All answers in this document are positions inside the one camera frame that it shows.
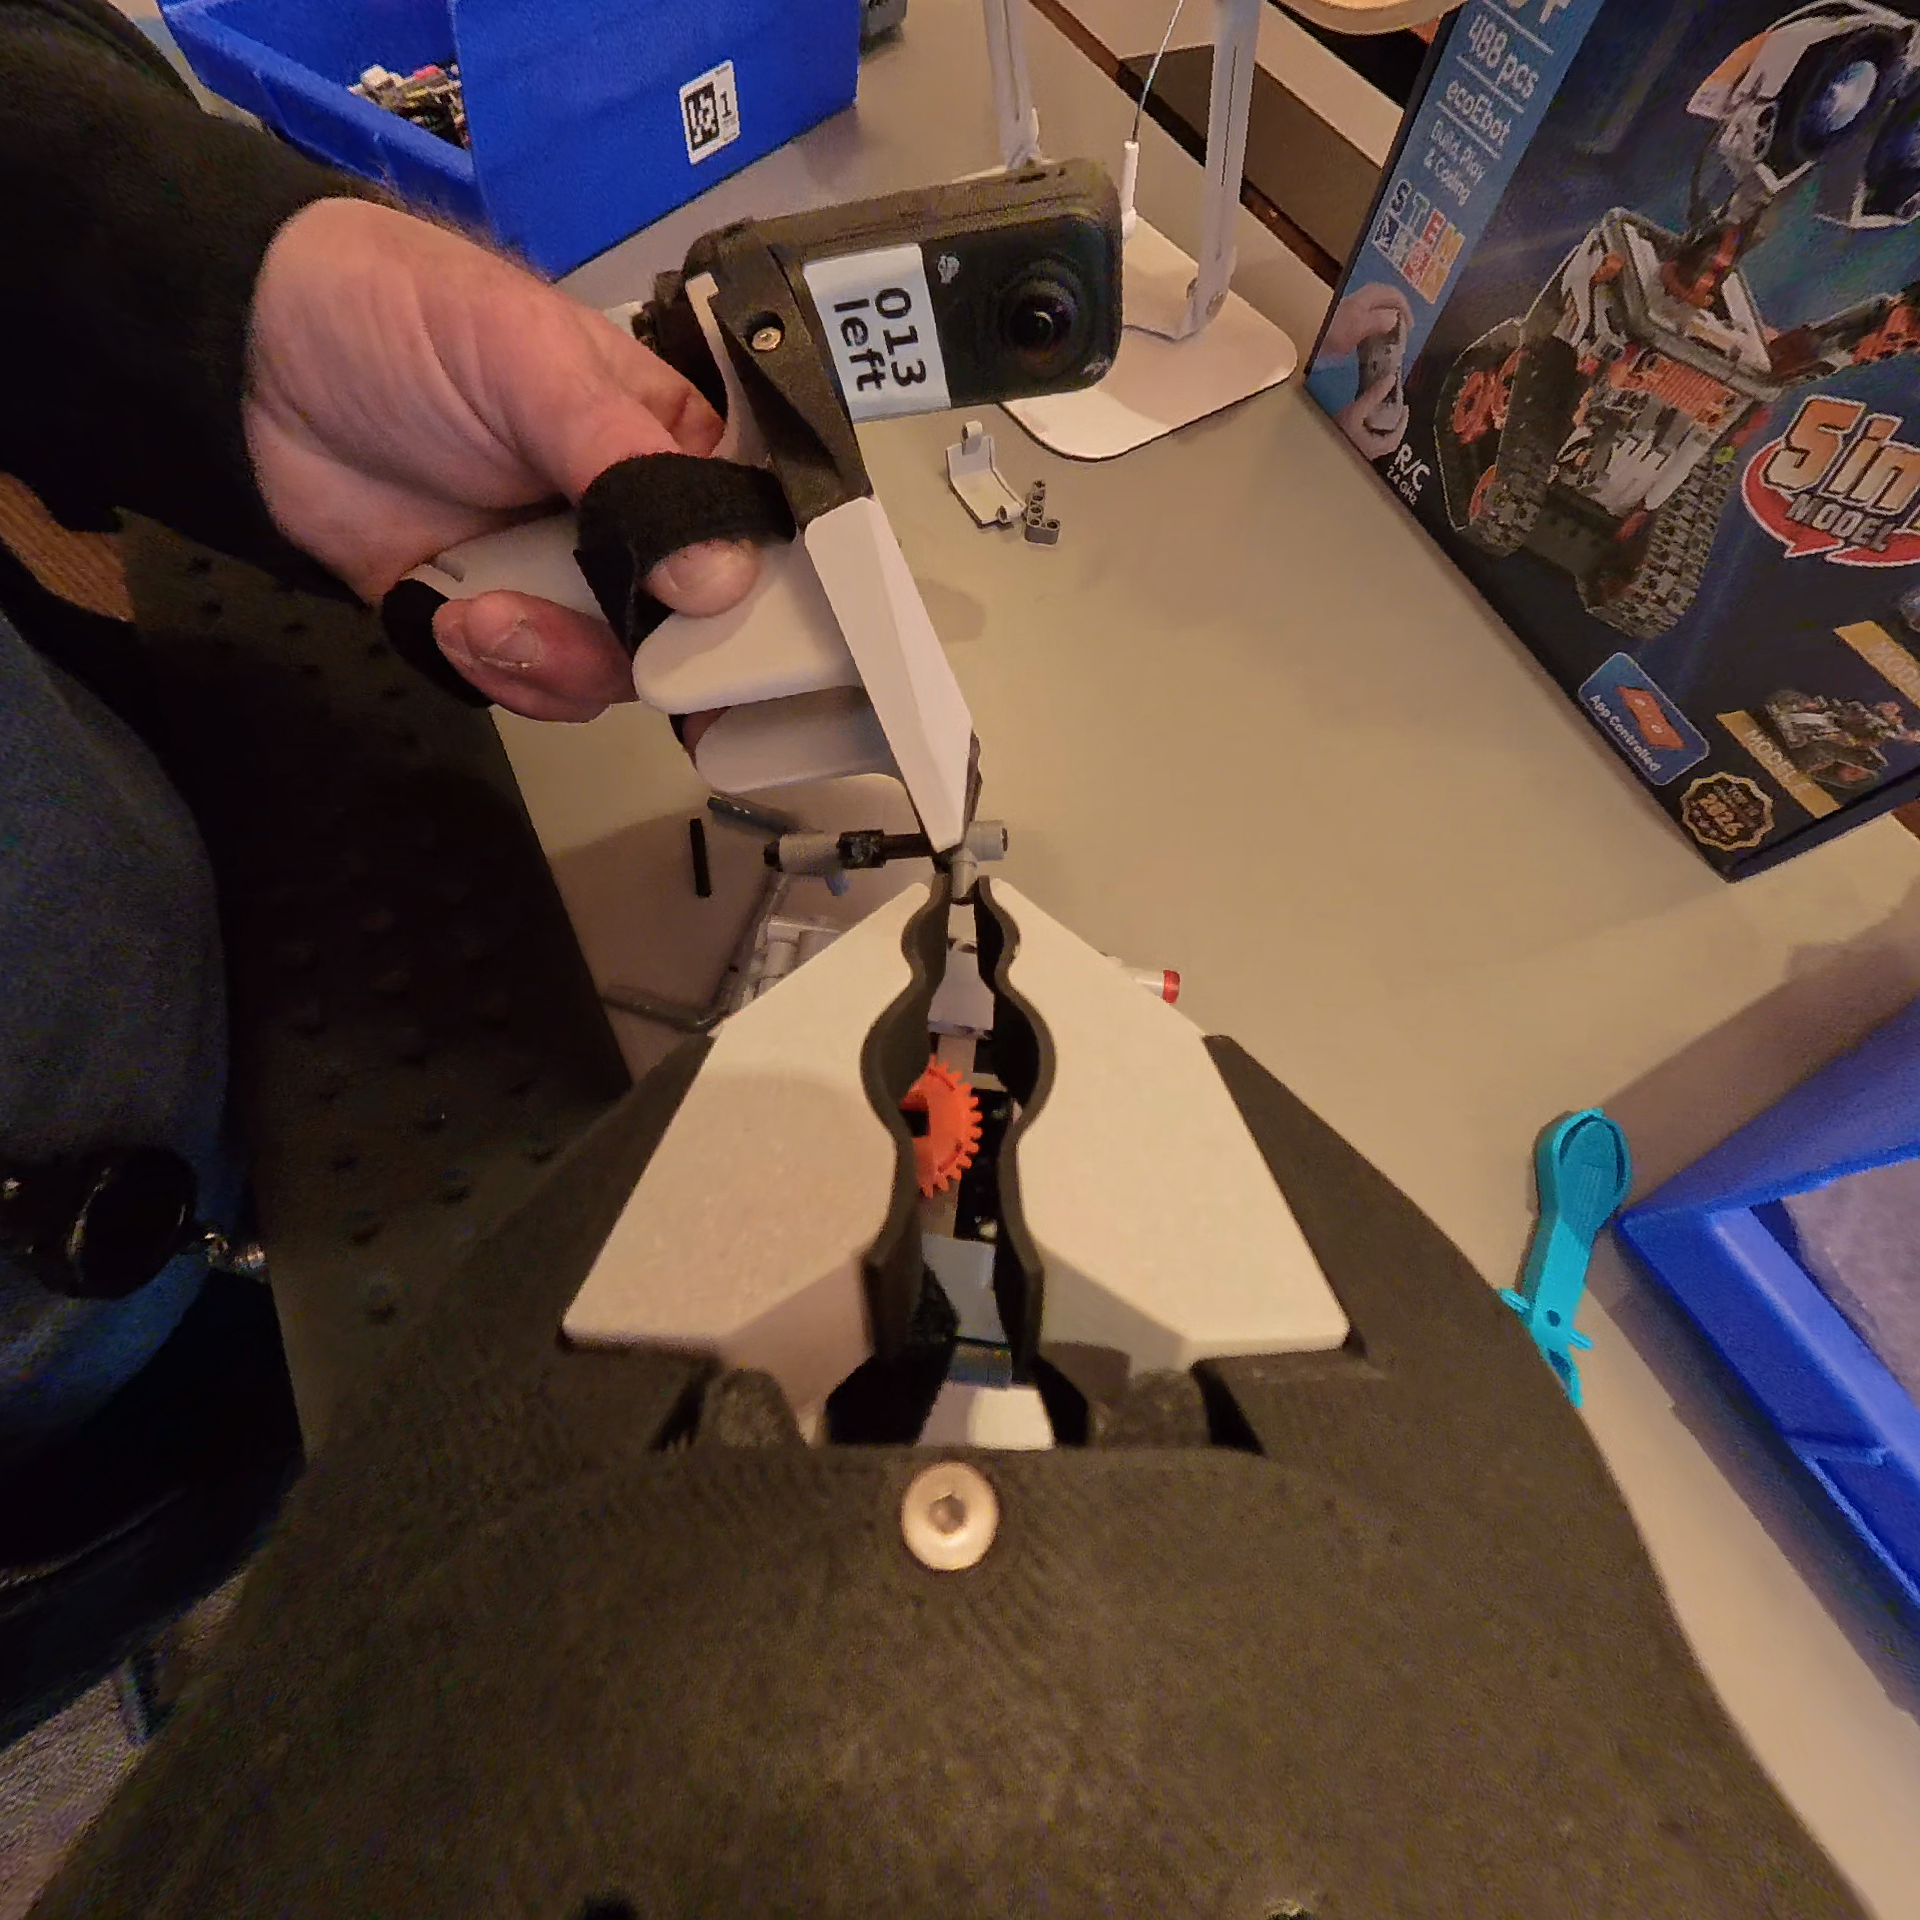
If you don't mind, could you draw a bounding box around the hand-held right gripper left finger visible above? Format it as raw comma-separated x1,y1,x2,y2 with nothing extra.
562,882,954,1448

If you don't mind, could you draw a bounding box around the robot building kit box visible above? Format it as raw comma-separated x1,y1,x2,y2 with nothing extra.
1304,0,1920,879

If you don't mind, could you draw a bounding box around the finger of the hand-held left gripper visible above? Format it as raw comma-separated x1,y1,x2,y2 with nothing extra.
802,492,986,860

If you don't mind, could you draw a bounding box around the pile of brick parts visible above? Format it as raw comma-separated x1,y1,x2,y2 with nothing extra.
344,53,475,153

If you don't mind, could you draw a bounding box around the person's left hand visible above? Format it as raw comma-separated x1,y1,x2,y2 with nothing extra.
244,193,768,752

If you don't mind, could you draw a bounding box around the grey orange brick assembly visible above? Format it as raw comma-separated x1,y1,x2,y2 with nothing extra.
727,882,1187,1448

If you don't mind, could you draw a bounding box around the blue plastic bin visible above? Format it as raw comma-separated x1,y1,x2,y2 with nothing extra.
1615,996,1920,1624
157,0,867,280

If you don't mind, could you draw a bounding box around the black perforated panel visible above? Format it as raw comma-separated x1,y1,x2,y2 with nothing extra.
134,510,636,1382

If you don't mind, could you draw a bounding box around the black round knob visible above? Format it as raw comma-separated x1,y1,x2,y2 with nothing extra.
0,1142,274,1301

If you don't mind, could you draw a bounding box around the white curved panel piece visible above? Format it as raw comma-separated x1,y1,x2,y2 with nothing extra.
943,421,1026,529

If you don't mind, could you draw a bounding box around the thin white cable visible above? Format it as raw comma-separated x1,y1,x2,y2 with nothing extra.
1116,0,1190,230

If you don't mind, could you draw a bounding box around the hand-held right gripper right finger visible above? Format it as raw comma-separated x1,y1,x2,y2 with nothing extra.
978,879,1352,1373

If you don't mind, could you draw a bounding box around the grey axle connector piece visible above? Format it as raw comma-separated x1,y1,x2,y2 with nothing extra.
766,816,1010,903

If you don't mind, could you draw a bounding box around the person's left forearm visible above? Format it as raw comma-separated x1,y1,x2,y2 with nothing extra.
0,0,396,640

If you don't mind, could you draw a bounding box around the white desk stand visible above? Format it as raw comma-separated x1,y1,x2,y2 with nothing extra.
982,0,1301,462

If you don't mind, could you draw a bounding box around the teal brick separator tool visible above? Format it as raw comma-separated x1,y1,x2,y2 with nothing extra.
1496,1106,1634,1408

